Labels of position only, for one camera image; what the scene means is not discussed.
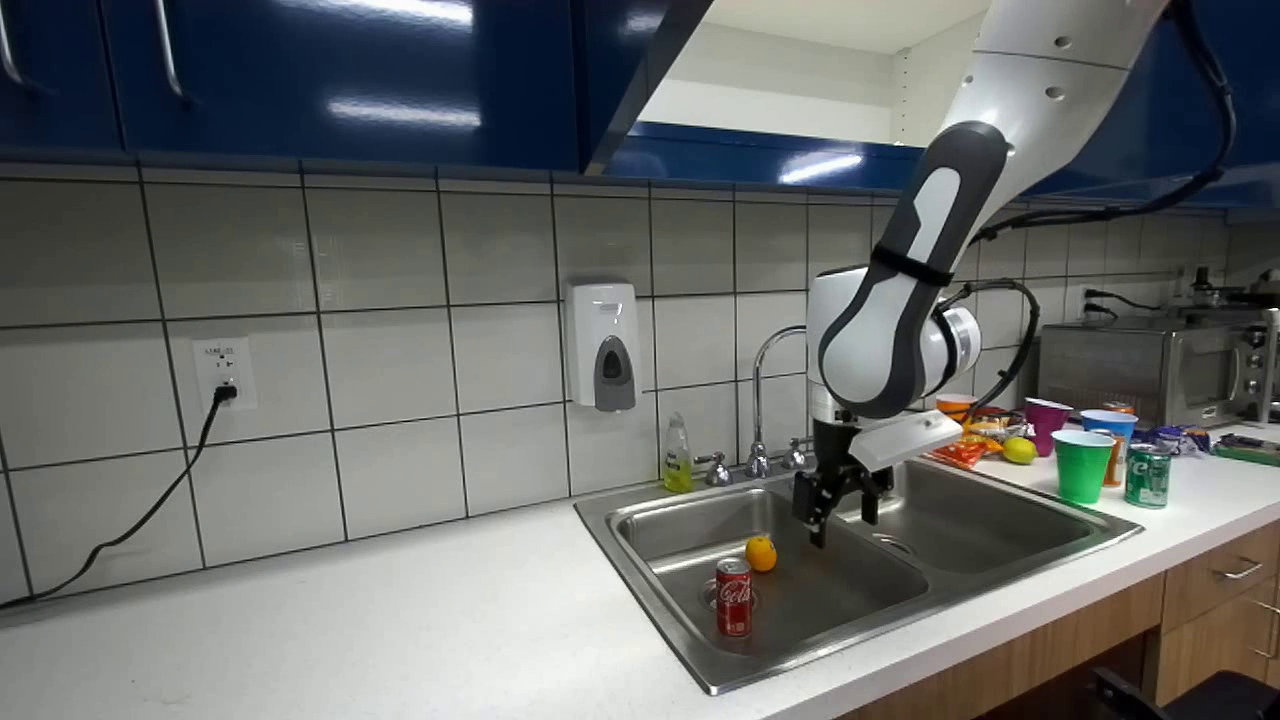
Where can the yellow green lime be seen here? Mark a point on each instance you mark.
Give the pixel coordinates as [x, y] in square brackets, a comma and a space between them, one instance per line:
[1020, 451]

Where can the white wall socket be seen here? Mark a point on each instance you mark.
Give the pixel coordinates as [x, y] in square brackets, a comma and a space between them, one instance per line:
[224, 365]
[1090, 300]

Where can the orange fruit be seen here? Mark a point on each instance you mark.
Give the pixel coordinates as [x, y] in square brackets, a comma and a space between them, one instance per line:
[761, 554]

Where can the green soda can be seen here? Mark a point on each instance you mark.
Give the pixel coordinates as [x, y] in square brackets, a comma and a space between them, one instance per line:
[1148, 478]

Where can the orange plastic cup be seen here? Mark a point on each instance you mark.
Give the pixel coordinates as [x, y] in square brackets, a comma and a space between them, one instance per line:
[955, 404]

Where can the blue plastic cup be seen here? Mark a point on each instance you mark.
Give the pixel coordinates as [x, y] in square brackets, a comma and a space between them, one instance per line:
[1112, 422]

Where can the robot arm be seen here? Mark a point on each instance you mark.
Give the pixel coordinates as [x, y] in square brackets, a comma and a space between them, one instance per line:
[1010, 110]

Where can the blue snack packet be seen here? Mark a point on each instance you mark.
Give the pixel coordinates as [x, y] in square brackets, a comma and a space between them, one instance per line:
[1180, 438]

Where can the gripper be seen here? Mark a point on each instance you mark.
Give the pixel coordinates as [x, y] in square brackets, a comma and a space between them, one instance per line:
[835, 445]

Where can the green plastic cup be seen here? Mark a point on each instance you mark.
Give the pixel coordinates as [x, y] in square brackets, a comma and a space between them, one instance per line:
[1083, 470]

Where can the orange soda can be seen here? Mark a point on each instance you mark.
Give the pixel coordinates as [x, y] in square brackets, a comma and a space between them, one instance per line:
[1120, 407]

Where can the black office chair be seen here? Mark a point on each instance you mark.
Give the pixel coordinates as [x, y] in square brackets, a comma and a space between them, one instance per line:
[1190, 698]

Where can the steel double sink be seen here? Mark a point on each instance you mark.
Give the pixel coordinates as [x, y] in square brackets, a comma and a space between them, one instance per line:
[800, 610]

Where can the yellow dish soap bottle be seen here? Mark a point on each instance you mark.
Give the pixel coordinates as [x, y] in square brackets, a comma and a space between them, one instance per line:
[677, 465]

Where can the wooden drawer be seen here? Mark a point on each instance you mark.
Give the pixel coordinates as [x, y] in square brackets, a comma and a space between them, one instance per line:
[1210, 580]
[1215, 650]

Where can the purple plastic cup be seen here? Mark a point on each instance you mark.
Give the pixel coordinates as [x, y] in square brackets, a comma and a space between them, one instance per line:
[1046, 422]

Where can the blue cabinet door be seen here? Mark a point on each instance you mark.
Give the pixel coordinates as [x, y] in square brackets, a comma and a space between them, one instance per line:
[350, 80]
[50, 100]
[625, 60]

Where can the orange snack packet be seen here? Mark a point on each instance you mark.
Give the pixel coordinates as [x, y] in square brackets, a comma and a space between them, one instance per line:
[960, 453]

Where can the steel toaster oven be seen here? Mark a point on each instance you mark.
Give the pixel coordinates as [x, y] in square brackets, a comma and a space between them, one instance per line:
[1140, 365]

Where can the white soap dispenser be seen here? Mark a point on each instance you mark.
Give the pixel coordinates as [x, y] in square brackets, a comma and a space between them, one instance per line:
[602, 345]

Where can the red soda can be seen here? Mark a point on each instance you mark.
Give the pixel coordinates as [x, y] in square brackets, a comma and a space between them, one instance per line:
[733, 600]

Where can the chrome tap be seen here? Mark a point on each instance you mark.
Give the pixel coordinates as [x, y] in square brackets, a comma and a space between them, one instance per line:
[758, 400]

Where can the blue wall cabinet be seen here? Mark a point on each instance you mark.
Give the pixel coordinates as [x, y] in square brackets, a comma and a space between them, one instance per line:
[350, 80]

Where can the green flat packet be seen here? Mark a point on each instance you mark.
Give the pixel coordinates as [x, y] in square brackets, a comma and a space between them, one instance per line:
[1250, 450]

